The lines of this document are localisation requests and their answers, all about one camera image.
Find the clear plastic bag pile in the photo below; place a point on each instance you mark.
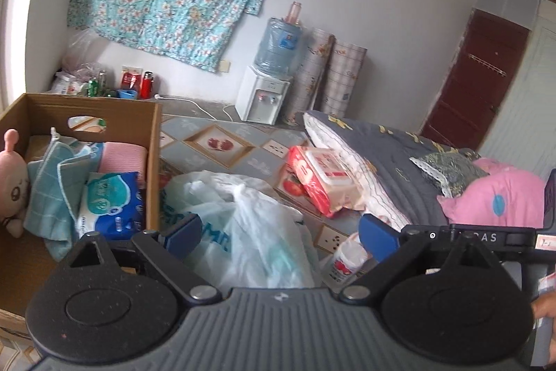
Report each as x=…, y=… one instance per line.
x=78, y=66

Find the pink plush toy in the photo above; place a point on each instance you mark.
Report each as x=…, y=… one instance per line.
x=14, y=186

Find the blue water jug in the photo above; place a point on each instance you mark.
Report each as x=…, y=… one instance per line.
x=278, y=48

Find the wet wipes pack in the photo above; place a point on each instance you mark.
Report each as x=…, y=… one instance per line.
x=326, y=180

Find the teal checked towel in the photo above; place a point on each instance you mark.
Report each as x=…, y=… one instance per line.
x=57, y=181

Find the pink folded cloth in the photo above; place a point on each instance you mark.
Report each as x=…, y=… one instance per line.
x=119, y=157

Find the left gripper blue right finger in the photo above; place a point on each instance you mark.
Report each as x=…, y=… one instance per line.
x=400, y=255

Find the patterned floor mat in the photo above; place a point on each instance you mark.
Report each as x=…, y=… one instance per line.
x=196, y=144

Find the white water dispenser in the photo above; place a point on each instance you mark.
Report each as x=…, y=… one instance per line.
x=260, y=97

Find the person hand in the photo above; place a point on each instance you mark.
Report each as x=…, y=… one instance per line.
x=545, y=306

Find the blue small container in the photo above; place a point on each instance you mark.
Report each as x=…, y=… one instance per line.
x=128, y=94

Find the pink pillow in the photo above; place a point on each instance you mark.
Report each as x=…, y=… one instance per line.
x=505, y=197

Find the rolled checked mat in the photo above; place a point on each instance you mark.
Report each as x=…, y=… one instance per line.
x=346, y=61

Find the white medicine bottle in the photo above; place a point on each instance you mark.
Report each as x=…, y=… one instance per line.
x=348, y=259

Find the white plastic bag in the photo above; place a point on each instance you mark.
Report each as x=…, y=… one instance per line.
x=248, y=237

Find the grey quilt with yellow flowers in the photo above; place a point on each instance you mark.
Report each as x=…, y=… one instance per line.
x=400, y=174

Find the green can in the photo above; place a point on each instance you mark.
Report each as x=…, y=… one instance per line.
x=93, y=87

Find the pink bottle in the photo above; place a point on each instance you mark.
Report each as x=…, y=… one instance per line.
x=293, y=14

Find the blue tissue pack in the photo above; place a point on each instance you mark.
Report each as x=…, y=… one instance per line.
x=112, y=205

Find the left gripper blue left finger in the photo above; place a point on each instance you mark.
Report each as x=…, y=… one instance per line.
x=163, y=255

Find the red white carton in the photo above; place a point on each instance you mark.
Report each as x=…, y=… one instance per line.
x=130, y=78

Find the rolled floral mat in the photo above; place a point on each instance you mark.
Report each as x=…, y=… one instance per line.
x=316, y=52

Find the dark red door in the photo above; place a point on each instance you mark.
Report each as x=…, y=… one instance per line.
x=484, y=70

